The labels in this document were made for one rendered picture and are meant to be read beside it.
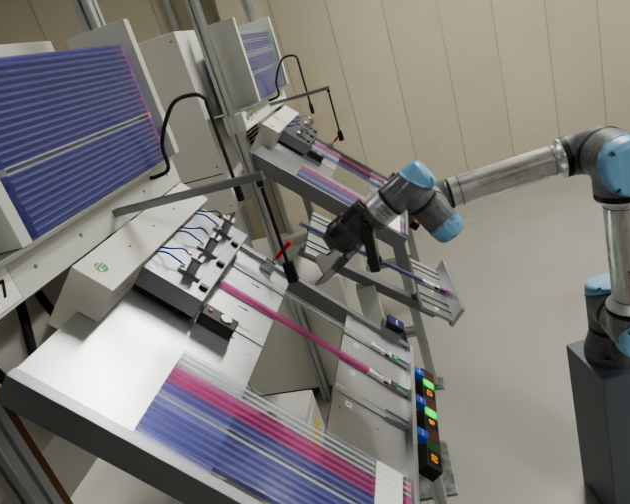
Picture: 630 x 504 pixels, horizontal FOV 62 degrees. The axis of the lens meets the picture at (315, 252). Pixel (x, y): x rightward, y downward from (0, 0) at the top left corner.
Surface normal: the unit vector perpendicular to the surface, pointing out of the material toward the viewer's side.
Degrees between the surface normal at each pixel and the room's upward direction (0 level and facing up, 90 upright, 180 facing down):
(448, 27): 90
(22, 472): 90
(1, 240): 90
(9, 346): 90
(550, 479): 0
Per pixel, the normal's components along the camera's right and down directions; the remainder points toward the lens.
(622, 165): -0.11, 0.27
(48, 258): 0.95, -0.20
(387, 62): 0.09, 0.35
